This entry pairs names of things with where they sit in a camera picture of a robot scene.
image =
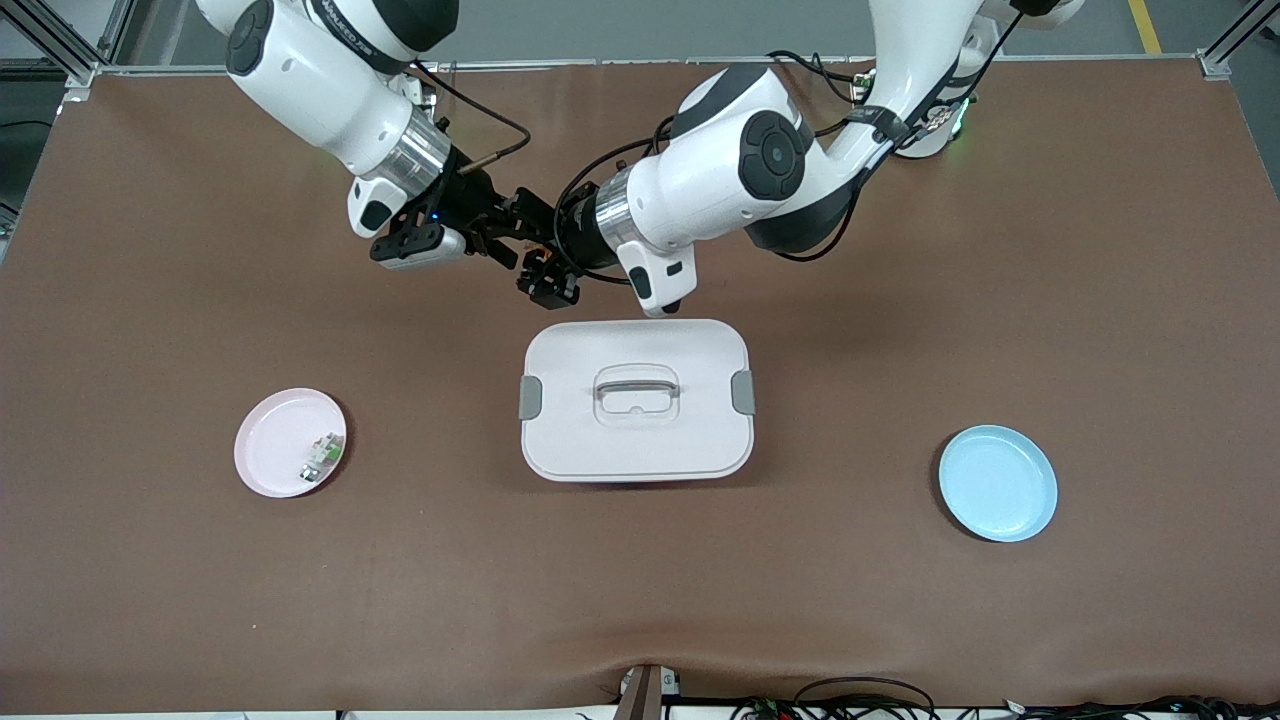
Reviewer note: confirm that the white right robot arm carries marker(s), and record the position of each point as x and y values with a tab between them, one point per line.
310	80

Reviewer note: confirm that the aluminium frame post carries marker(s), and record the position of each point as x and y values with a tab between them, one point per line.
60	45
1230	45

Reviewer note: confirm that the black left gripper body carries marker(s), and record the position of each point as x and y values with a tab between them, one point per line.
577	240

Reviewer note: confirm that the pink round plate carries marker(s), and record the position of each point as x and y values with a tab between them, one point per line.
275	440

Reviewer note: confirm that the silver table edge rail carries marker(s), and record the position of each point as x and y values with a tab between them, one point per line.
560	63

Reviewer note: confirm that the small green white component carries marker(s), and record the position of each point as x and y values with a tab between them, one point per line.
322	458

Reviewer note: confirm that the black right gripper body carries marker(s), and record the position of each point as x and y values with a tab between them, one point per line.
472	200

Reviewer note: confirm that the brown table mat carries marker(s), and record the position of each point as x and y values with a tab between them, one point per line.
640	580

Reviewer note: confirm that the white lidded storage box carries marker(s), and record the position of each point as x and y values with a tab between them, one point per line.
640	440

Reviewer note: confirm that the brown grey edge bracket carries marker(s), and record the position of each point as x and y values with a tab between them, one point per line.
645	695

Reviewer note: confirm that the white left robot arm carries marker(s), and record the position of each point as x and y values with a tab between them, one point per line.
720	170

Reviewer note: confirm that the light blue round plate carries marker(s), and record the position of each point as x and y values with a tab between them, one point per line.
1000	490

